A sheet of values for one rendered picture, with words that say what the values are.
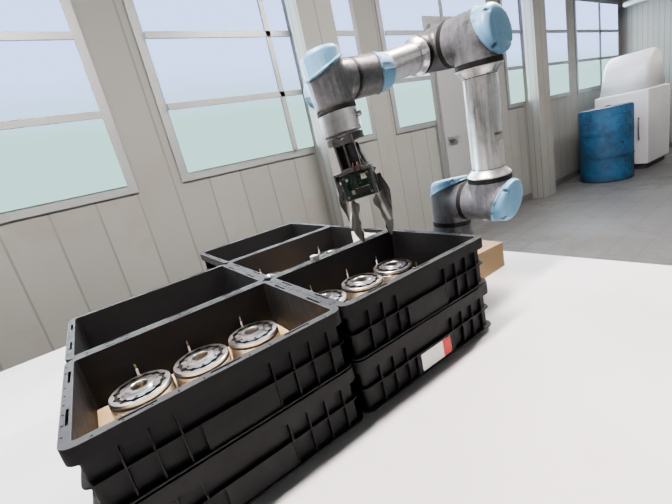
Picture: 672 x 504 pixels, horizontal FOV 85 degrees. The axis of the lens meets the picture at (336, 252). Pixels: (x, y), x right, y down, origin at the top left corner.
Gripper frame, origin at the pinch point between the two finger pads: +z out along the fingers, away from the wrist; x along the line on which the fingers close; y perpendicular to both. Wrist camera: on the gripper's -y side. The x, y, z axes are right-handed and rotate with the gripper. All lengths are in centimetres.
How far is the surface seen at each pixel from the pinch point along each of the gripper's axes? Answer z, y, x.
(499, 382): 31.9, 11.5, 15.2
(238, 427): 14.2, 34.6, -22.6
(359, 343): 14.7, 17.4, -6.4
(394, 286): 8.1, 11.5, 1.7
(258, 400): 12.3, 31.9, -19.7
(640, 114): 61, -514, 321
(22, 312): 5, -70, -197
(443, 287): 14.8, 1.9, 10.1
